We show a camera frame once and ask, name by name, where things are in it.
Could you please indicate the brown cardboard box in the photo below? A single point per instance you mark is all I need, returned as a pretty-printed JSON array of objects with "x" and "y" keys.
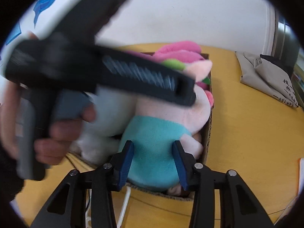
[{"x": 202, "y": 136}]

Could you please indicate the white panda plush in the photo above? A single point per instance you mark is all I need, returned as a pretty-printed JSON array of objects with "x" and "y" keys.
[{"x": 114, "y": 110}]

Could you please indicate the pink pig plush teal shirt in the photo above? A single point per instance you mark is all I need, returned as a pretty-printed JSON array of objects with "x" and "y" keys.
[{"x": 153, "y": 129}]

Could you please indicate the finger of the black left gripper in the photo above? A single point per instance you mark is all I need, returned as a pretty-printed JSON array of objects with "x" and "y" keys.
[{"x": 121, "y": 70}]

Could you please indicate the white orange power bank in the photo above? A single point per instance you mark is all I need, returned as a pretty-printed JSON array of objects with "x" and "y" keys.
[{"x": 301, "y": 173}]

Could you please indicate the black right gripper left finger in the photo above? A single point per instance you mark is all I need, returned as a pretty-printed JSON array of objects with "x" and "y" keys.
[{"x": 66, "y": 207}]

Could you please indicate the blue wave wall decal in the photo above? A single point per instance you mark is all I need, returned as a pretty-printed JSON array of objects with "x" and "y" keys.
[{"x": 39, "y": 7}]

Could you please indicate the pink plush bear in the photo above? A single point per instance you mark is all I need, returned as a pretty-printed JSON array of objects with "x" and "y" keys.
[{"x": 184, "y": 56}]

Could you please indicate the grey canvas bag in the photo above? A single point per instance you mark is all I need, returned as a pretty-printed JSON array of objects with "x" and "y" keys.
[{"x": 264, "y": 76}]

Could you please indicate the blue wall poster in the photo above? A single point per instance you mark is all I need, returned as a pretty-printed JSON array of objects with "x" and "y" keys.
[{"x": 16, "y": 31}]

